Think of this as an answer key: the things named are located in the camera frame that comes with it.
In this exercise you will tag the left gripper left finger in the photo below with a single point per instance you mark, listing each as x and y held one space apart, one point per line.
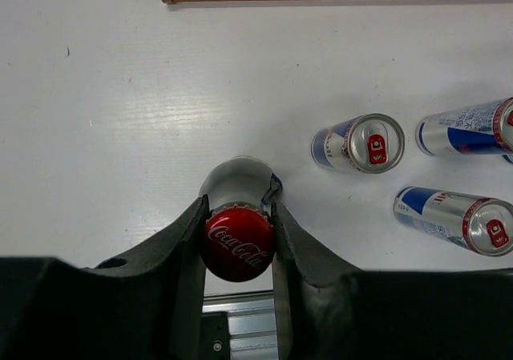
144 303

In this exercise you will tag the aluminium front rail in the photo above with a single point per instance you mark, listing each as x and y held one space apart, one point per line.
238 326

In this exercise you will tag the silver energy can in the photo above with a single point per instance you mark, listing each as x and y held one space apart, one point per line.
480 224
370 144

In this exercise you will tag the front silver energy can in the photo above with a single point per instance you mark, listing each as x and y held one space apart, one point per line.
480 224

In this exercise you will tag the leftmost silver energy can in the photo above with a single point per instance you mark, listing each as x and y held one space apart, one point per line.
370 144

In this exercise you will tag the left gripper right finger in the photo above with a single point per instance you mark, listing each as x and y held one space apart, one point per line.
327 308

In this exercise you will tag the cola glass bottle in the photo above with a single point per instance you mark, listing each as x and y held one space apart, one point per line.
238 242

